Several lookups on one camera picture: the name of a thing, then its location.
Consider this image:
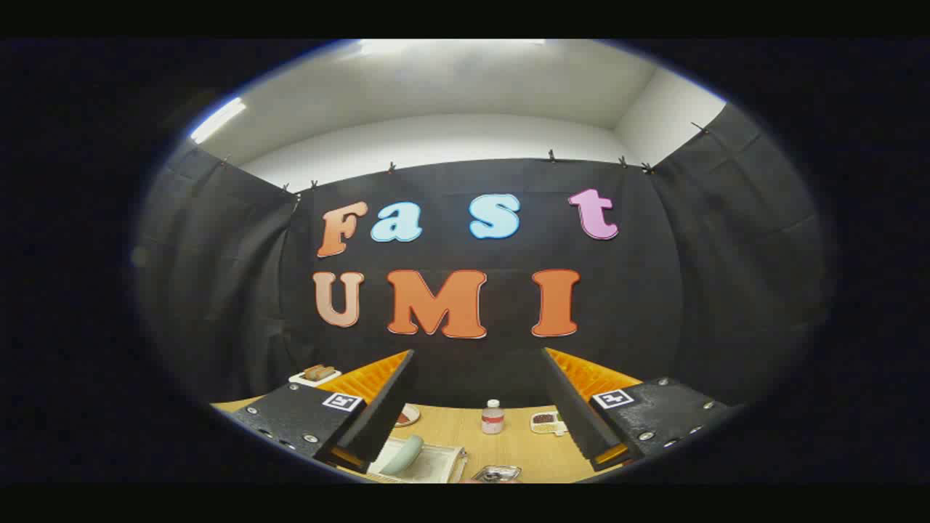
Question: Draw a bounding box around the white toaster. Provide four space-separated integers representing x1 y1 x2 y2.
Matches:
289 367 342 387

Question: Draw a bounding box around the white wire dish rack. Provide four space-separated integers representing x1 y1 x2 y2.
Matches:
367 439 467 484

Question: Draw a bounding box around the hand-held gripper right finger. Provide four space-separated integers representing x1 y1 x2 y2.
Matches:
541 348 731 471

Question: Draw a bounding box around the pale green plate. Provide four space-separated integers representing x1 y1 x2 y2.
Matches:
379 434 424 477

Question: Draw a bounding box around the long ceiling light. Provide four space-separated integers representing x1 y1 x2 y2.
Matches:
190 97 248 145

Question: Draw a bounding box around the black backdrop cloth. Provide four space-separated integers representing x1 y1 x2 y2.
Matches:
134 102 829 409

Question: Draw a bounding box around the wide ceiling light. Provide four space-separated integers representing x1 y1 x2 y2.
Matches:
356 40 546 56

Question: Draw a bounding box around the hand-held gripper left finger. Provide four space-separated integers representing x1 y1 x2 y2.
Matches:
231 349 419 473

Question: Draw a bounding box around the white divided dish with beans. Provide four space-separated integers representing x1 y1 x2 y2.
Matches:
530 411 568 437

